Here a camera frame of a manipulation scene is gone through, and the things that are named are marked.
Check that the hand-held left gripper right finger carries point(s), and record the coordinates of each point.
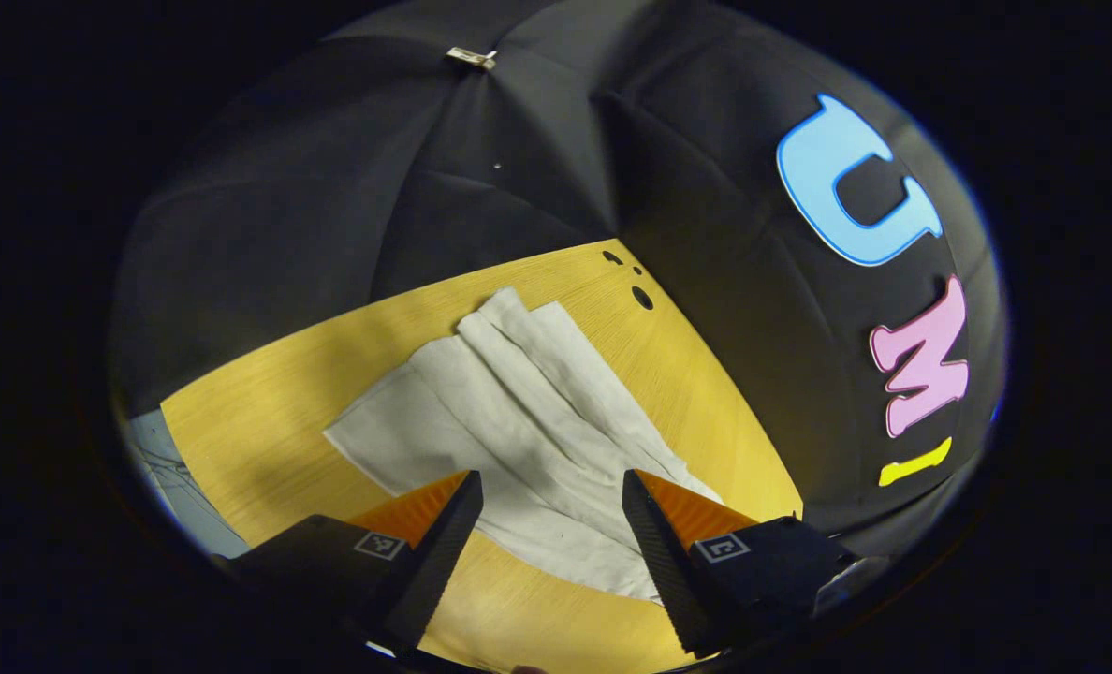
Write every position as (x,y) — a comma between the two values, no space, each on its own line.
(664,571)

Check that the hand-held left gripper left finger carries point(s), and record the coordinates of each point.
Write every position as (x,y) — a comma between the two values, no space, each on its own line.
(439,562)

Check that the white jeans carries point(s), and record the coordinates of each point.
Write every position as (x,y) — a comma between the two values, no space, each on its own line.
(519,421)

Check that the black backdrop cloth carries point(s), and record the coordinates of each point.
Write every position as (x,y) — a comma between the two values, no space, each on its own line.
(378,187)

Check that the small cloth clip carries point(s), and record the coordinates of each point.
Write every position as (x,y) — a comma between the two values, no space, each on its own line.
(471,58)

